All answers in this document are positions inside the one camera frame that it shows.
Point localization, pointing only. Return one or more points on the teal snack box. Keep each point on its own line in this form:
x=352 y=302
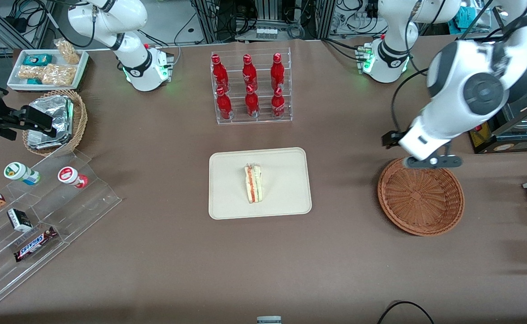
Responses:
x=38 y=59

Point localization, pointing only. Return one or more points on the clear acrylic bottle rack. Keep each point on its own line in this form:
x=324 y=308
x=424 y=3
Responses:
x=263 y=120

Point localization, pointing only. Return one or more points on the small grey device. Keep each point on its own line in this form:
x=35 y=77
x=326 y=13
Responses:
x=269 y=320

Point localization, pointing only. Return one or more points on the aluminium foil container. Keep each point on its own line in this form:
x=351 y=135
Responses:
x=52 y=112

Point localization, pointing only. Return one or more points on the red lid yogurt bottle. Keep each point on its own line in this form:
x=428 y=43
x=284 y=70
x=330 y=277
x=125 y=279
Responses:
x=70 y=175

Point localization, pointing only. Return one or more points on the red cola bottle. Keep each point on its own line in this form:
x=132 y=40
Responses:
x=252 y=103
x=224 y=105
x=249 y=72
x=219 y=72
x=278 y=104
x=277 y=72

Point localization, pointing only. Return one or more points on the clear acrylic stepped display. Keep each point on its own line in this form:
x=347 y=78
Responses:
x=79 y=211

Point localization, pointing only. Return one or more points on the teal plastic bag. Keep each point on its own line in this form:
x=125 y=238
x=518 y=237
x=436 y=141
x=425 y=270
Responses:
x=465 y=15

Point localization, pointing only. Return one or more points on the white power strip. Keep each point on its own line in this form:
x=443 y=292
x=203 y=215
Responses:
x=266 y=33

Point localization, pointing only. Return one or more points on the green lid yogurt bottle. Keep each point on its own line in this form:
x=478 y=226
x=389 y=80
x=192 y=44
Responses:
x=18 y=172

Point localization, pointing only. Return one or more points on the clear bag of crackers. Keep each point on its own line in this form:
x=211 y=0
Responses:
x=29 y=72
x=58 y=75

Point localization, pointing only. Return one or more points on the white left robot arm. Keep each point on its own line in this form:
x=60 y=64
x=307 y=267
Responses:
x=452 y=81

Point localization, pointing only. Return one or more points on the Snickers chocolate bar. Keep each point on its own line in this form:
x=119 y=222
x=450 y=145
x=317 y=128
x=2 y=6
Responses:
x=34 y=244

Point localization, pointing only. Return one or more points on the triangle sandwich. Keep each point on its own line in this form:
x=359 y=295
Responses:
x=253 y=184

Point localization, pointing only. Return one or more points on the round brown wicker basket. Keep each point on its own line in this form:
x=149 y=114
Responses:
x=421 y=200

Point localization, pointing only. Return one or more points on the small black white box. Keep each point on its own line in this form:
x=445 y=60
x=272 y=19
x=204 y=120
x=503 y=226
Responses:
x=19 y=219

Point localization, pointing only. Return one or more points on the white rectangular snack tray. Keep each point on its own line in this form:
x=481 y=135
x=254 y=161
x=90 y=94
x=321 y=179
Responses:
x=18 y=83

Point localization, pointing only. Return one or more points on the light tan wicker basket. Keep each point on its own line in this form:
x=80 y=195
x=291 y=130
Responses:
x=79 y=121

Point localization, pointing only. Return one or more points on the clear bag of peanuts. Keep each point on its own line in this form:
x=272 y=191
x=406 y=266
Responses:
x=67 y=51

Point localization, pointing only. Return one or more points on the beige rectangular tray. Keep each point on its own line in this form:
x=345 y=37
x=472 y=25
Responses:
x=286 y=183

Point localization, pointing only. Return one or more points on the small teal snack packet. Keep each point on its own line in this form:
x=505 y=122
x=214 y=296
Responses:
x=34 y=81

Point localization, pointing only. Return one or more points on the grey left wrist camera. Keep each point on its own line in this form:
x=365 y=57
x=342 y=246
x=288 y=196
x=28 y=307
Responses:
x=443 y=161

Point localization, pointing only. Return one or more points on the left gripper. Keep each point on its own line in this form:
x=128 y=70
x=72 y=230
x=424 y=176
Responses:
x=390 y=138

